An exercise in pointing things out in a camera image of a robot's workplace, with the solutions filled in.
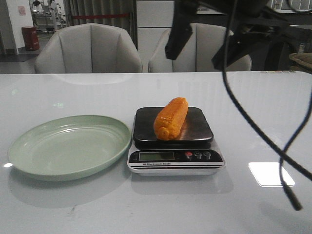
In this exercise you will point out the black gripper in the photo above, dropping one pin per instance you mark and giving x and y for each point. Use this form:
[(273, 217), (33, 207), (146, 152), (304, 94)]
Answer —
[(257, 24)]

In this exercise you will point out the orange corn cob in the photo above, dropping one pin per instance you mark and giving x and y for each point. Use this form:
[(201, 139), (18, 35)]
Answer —
[(169, 121)]

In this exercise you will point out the right grey upholstered chair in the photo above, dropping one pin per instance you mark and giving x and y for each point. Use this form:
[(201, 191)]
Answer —
[(197, 54)]

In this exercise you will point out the grey upholstered chair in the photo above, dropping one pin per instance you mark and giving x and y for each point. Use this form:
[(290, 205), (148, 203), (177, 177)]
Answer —
[(197, 54), (89, 48)]

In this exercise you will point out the white cabinet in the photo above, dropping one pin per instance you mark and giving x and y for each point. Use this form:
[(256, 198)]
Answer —
[(153, 17)]

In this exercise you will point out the black silver kitchen scale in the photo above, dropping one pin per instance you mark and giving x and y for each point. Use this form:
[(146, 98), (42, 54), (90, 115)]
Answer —
[(193, 153)]

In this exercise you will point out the left grey upholstered chair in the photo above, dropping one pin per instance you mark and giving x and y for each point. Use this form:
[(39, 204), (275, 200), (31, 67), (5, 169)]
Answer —
[(89, 48)]

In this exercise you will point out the person in background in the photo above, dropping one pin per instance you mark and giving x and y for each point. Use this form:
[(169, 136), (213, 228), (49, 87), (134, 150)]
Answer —
[(36, 9)]

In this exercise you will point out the red trash bin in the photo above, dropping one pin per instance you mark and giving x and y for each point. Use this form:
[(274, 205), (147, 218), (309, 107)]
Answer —
[(30, 37)]

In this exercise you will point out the light green plate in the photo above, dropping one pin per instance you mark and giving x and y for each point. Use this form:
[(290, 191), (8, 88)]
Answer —
[(70, 148)]

